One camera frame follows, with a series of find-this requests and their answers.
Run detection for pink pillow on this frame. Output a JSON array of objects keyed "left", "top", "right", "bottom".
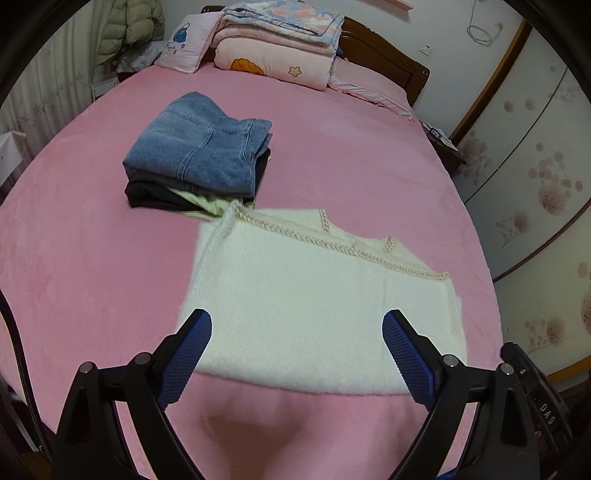
[{"left": 328, "top": 60, "right": 416, "bottom": 121}]

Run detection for folded blue jeans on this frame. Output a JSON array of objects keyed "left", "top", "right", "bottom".
[{"left": 123, "top": 91, "right": 273, "bottom": 195}]

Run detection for white paper bag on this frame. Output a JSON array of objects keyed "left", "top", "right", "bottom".
[{"left": 0, "top": 131, "right": 26, "bottom": 185}]

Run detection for folded light green garment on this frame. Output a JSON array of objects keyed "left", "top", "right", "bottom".
[{"left": 168, "top": 187, "right": 241, "bottom": 222}]

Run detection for papers on nightstand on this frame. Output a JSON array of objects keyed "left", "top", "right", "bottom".
[{"left": 422, "top": 122, "right": 455, "bottom": 144}]

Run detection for white floral curtain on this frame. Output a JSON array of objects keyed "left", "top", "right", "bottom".
[{"left": 0, "top": 18, "right": 100, "bottom": 158}]

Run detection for white plastic bag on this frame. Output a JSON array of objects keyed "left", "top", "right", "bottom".
[{"left": 115, "top": 39, "right": 162, "bottom": 75}]

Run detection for green puffer jacket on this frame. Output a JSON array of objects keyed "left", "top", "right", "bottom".
[{"left": 92, "top": 0, "right": 166, "bottom": 75}]

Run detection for white knit cardigan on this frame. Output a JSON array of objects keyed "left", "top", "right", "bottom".
[{"left": 178, "top": 202, "right": 467, "bottom": 397}]

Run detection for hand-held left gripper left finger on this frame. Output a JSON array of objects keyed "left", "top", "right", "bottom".
[{"left": 53, "top": 308, "right": 213, "bottom": 480}]

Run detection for wooden nightstand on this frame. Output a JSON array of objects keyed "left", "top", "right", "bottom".
[{"left": 418, "top": 120, "right": 467, "bottom": 178}]

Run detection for wooden headboard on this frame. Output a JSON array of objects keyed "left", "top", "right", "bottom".
[{"left": 202, "top": 6, "right": 430, "bottom": 107}]

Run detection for black cable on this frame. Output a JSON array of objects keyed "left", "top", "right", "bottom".
[{"left": 0, "top": 291, "right": 54, "bottom": 457}]

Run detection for bed with pink sheet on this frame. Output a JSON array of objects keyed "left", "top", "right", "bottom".
[{"left": 0, "top": 60, "right": 504, "bottom": 480}]

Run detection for pink cushion with blue print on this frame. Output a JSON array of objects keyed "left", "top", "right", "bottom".
[{"left": 154, "top": 11, "right": 227, "bottom": 75}]

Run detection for white wall cable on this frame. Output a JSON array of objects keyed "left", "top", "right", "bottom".
[{"left": 466, "top": 0, "right": 505, "bottom": 46}]

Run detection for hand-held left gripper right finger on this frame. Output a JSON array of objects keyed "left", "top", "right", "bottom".
[{"left": 382, "top": 309, "right": 539, "bottom": 480}]

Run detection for floral sliding wardrobe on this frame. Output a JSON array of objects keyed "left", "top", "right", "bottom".
[{"left": 448, "top": 18, "right": 591, "bottom": 384}]

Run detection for folded floral quilt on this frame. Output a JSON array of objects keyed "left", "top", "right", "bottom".
[{"left": 217, "top": 1, "right": 346, "bottom": 49}]

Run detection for folded black garment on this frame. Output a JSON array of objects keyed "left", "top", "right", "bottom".
[{"left": 124, "top": 148, "right": 271, "bottom": 213}]

